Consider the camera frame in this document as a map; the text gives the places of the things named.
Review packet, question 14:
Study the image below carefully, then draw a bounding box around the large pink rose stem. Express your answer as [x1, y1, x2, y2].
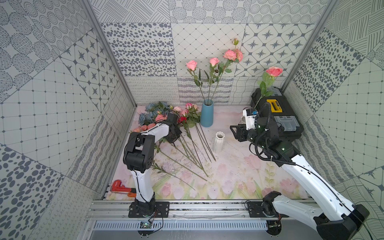
[255, 67, 283, 106]

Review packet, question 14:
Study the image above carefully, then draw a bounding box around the pink peony flower stem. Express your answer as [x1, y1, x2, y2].
[211, 38, 244, 100]

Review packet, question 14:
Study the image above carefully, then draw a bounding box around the aluminium rail frame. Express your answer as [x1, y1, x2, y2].
[85, 199, 332, 222]

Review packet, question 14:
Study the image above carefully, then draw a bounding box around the blue cylindrical vase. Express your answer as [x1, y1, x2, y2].
[200, 100, 214, 128]

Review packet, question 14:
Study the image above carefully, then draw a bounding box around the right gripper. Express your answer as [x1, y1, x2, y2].
[230, 124, 268, 151]

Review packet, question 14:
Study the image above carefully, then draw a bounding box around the pink carnation stem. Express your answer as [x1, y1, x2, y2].
[152, 163, 194, 189]

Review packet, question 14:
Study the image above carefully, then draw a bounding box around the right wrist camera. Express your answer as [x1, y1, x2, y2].
[243, 108, 258, 131]

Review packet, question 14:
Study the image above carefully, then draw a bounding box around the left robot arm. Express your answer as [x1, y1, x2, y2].
[123, 113, 182, 216]

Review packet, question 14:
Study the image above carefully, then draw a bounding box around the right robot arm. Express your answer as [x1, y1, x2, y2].
[230, 115, 370, 240]

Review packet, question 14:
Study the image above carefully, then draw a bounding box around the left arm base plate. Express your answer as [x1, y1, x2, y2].
[129, 200, 170, 218]

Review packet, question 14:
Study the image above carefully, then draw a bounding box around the bunch of artificial flowers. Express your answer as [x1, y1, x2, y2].
[133, 102, 215, 175]

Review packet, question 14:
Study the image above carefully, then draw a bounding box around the white ribbed vase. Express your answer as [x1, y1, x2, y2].
[213, 132, 225, 154]

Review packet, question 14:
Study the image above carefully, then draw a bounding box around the black toolbox yellow latch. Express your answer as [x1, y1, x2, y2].
[251, 87, 304, 142]

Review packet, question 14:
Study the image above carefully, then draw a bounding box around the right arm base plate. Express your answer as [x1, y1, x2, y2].
[245, 200, 289, 218]

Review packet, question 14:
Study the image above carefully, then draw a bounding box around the red pipe wrench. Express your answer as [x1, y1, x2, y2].
[110, 180, 137, 198]

